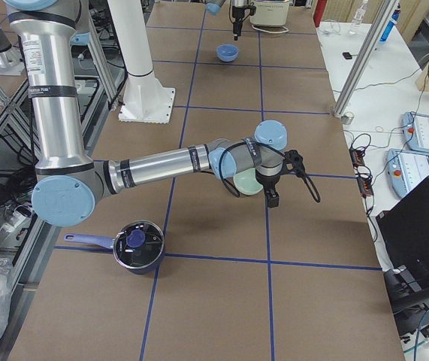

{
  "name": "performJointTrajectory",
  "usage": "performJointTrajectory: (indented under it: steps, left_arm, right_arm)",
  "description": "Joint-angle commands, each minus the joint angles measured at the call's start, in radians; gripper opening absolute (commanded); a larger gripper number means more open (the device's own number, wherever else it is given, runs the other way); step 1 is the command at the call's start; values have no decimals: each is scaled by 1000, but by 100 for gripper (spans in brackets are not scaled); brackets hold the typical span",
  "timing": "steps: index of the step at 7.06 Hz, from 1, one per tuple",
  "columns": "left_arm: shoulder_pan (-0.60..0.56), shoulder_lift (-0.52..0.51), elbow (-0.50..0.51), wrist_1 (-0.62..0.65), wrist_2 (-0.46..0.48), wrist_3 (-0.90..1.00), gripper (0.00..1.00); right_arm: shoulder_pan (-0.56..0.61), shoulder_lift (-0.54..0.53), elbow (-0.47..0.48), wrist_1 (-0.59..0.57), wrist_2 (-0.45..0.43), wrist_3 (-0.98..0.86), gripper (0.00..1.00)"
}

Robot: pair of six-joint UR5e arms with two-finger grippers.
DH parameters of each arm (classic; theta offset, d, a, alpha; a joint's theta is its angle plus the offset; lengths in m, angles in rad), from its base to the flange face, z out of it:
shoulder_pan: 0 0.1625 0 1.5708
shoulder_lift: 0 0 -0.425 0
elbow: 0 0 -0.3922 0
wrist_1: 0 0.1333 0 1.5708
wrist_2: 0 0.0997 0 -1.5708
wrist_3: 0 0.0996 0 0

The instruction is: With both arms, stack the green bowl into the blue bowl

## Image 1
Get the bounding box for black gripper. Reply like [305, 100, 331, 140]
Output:
[230, 5, 256, 41]
[255, 150, 304, 208]

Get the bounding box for blue bowl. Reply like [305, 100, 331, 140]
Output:
[216, 44, 239, 62]

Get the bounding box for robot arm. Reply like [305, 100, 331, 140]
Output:
[205, 0, 256, 41]
[7, 1, 306, 227]

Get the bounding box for green bowl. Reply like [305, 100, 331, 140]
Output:
[233, 168, 263, 196]

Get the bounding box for beige appliance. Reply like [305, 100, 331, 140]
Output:
[249, 0, 290, 27]

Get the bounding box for black orange power strip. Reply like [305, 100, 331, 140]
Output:
[349, 147, 374, 198]

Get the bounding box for clear plastic bottle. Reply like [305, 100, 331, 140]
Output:
[349, 0, 368, 35]

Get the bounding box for lower teach pendant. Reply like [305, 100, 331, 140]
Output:
[386, 149, 429, 198]

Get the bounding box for teach pendant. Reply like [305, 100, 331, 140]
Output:
[386, 149, 429, 198]
[401, 111, 429, 153]

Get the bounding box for dark blue saucepan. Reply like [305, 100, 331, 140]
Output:
[64, 220, 165, 275]

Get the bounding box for black laptop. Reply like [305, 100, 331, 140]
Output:
[376, 176, 429, 272]

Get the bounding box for blue water bottle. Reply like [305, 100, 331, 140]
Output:
[379, 2, 401, 42]

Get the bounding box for upper teach pendant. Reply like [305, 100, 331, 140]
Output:
[401, 111, 429, 153]

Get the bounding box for black monitor stand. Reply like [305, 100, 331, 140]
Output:
[383, 265, 429, 315]

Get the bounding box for white cable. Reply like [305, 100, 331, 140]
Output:
[252, 23, 291, 35]

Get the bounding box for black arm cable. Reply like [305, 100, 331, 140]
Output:
[213, 141, 321, 204]

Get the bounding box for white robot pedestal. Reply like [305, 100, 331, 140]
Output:
[108, 0, 176, 124]

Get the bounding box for aluminium frame post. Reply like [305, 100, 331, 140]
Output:
[332, 0, 398, 125]

